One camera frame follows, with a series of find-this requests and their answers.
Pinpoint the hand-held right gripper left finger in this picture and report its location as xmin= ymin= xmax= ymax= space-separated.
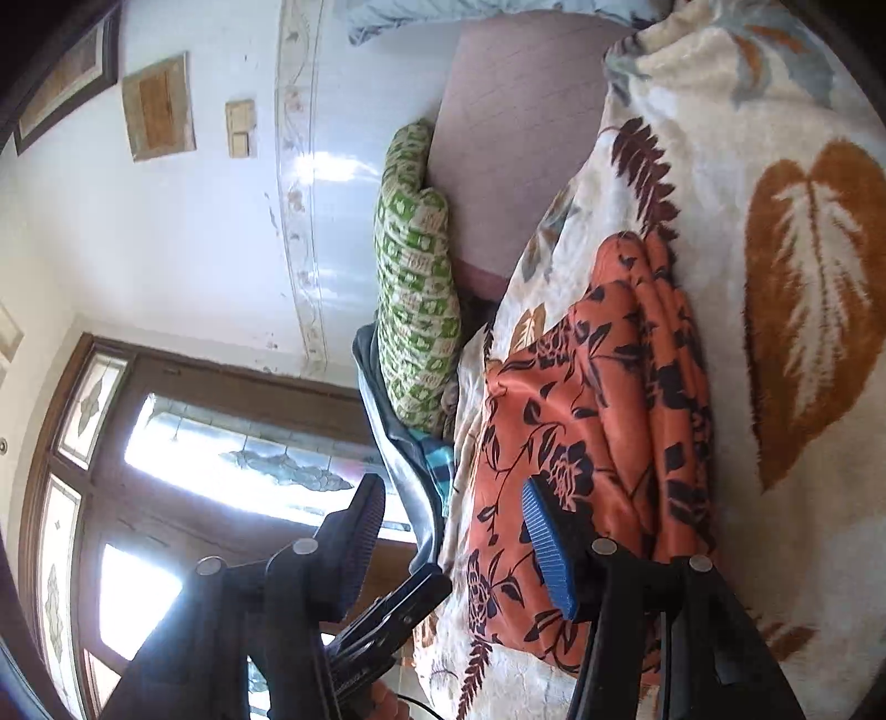
xmin=100 ymin=472 xmax=389 ymax=720

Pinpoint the blue cloth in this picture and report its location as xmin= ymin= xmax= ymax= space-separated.
xmin=352 ymin=322 xmax=447 ymax=575

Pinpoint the person's left hand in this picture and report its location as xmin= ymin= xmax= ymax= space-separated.
xmin=367 ymin=682 xmax=416 ymax=720

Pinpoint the pink bed sheet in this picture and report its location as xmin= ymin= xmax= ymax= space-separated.
xmin=425 ymin=17 xmax=627 ymax=299

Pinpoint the wooden door with stained glass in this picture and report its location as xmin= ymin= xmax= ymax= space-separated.
xmin=20 ymin=332 xmax=430 ymax=720

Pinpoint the brown wall plaque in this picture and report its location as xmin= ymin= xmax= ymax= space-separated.
xmin=121 ymin=52 xmax=197 ymax=163

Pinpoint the turquoise striped cloth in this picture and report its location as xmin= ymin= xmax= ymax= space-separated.
xmin=408 ymin=425 xmax=458 ymax=517

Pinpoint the green checked pillow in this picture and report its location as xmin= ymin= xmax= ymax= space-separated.
xmin=374 ymin=119 xmax=463 ymax=439

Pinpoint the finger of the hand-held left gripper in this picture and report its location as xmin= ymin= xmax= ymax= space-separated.
xmin=322 ymin=564 xmax=454 ymax=659

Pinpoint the dark framed picture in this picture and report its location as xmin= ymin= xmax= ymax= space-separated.
xmin=12 ymin=14 xmax=122 ymax=157

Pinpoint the grey blue pillow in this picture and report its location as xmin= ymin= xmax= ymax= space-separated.
xmin=346 ymin=0 xmax=676 ymax=46

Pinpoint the orange floral garment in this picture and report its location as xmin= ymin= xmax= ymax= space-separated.
xmin=453 ymin=232 xmax=717 ymax=676

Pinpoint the leaf print blanket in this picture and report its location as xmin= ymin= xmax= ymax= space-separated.
xmin=408 ymin=0 xmax=886 ymax=720

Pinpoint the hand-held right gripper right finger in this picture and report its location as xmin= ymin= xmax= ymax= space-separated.
xmin=521 ymin=477 xmax=807 ymax=720

